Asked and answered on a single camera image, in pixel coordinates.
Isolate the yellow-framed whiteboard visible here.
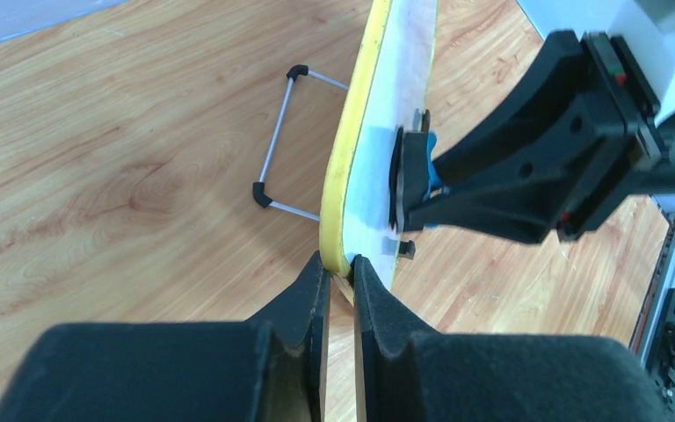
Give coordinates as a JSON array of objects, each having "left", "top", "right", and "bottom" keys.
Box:
[{"left": 319, "top": 1, "right": 439, "bottom": 302}]

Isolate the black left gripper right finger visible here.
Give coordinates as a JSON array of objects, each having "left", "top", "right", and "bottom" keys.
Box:
[{"left": 352, "top": 256, "right": 675, "bottom": 421}]

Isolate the blue bone-shaped whiteboard eraser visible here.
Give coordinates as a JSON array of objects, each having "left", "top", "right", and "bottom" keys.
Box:
[{"left": 388, "top": 127, "right": 444, "bottom": 232}]

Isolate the metal wire whiteboard stand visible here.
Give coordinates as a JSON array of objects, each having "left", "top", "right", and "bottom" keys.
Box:
[{"left": 251, "top": 63, "right": 351, "bottom": 223}]

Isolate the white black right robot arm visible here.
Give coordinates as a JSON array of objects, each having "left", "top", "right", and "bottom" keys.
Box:
[{"left": 390, "top": 1, "right": 675, "bottom": 244}]

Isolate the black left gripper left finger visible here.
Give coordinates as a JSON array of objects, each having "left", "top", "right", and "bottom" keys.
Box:
[{"left": 0, "top": 254, "right": 330, "bottom": 421}]

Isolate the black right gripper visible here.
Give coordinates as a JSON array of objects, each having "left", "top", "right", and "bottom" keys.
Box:
[{"left": 410, "top": 30, "right": 666, "bottom": 244}]

